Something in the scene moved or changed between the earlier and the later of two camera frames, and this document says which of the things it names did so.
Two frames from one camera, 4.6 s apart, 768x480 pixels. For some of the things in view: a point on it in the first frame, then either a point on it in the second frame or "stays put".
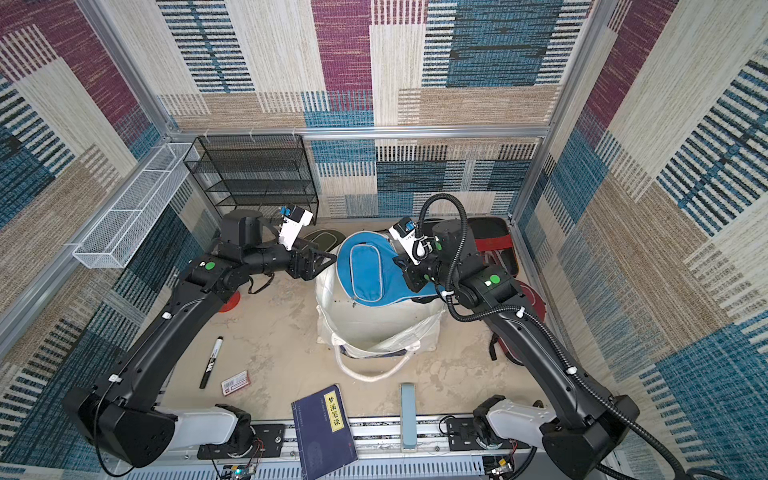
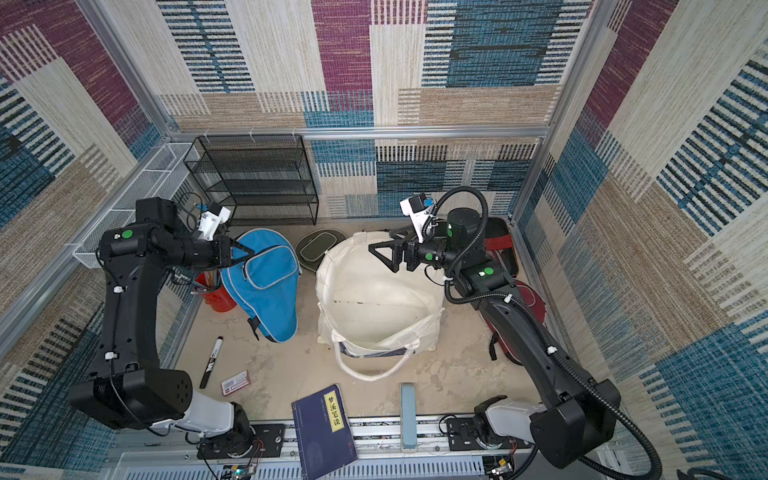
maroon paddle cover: (536, 304) stays put
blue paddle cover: (372, 273) -> (266, 283)
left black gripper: (309, 271) -> (225, 247)
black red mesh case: (493, 239) stays put
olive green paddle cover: (326, 239) stays put
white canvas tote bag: (372, 342) stays put
